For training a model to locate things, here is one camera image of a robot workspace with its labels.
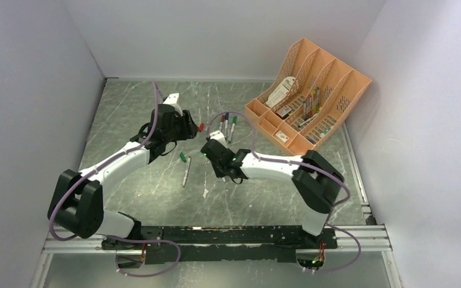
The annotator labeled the white pen brown end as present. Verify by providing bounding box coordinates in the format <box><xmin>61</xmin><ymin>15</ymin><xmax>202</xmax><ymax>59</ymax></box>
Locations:
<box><xmin>218</xmin><ymin>114</ymin><xmax>226</xmax><ymax>132</ymax></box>

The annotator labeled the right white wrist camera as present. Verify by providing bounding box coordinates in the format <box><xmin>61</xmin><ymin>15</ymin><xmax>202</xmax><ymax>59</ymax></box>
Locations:
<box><xmin>209</xmin><ymin>130</ymin><xmax>228</xmax><ymax>148</ymax></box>

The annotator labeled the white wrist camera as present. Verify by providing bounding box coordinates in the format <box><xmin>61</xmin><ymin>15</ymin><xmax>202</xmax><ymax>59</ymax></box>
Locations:
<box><xmin>209</xmin><ymin>130</ymin><xmax>228</xmax><ymax>148</ymax></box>
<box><xmin>163</xmin><ymin>93</ymin><xmax>182</xmax><ymax>115</ymax></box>

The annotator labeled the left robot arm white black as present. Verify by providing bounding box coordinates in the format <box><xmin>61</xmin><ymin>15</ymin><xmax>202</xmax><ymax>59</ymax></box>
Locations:
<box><xmin>47</xmin><ymin>104</ymin><xmax>199</xmax><ymax>250</ymax></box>

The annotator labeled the aluminium frame rail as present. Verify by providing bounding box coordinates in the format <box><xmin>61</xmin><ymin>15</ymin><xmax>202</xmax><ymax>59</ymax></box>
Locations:
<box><xmin>29</xmin><ymin>202</ymin><xmax>404</xmax><ymax>288</ymax></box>

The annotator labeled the white pen green end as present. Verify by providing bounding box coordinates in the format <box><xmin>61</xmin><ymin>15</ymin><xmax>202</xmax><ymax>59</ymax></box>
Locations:
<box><xmin>227</xmin><ymin>116</ymin><xmax>237</xmax><ymax>143</ymax></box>

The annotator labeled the pens bundle in organizer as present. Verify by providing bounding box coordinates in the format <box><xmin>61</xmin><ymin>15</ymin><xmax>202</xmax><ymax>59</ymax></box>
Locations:
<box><xmin>297</xmin><ymin>86</ymin><xmax>320</xmax><ymax>128</ymax></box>

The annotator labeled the green pen cap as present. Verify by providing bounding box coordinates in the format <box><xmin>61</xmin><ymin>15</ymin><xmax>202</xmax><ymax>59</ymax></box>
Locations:
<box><xmin>179</xmin><ymin>152</ymin><xmax>187</xmax><ymax>162</ymax></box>

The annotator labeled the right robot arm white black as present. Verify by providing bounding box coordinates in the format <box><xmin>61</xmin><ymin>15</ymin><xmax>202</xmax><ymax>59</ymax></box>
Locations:
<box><xmin>200</xmin><ymin>139</ymin><xmax>344</xmax><ymax>248</ymax></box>

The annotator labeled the white pen blue cap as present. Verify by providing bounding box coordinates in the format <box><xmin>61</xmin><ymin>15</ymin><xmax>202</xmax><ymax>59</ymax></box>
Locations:
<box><xmin>224</xmin><ymin>112</ymin><xmax>229</xmax><ymax>137</ymax></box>

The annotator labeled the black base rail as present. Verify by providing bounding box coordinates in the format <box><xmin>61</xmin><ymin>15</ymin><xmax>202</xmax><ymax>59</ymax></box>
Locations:
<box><xmin>101</xmin><ymin>225</ymin><xmax>337</xmax><ymax>265</ymax></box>

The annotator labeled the orange plastic file organizer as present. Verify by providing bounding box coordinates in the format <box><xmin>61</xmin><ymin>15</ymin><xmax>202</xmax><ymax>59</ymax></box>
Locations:
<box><xmin>245</xmin><ymin>38</ymin><xmax>372</xmax><ymax>155</ymax></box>

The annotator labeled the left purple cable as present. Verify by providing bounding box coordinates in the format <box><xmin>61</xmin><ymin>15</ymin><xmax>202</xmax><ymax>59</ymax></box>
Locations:
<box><xmin>49</xmin><ymin>81</ymin><xmax>181</xmax><ymax>278</ymax></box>

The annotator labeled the white pen red tip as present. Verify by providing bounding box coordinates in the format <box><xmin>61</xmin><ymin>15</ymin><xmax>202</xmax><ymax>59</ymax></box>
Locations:
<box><xmin>182</xmin><ymin>157</ymin><xmax>191</xmax><ymax>187</ymax></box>

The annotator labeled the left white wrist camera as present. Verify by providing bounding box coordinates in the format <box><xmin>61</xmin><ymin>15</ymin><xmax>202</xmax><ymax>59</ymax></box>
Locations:
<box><xmin>163</xmin><ymin>93</ymin><xmax>182</xmax><ymax>115</ymax></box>

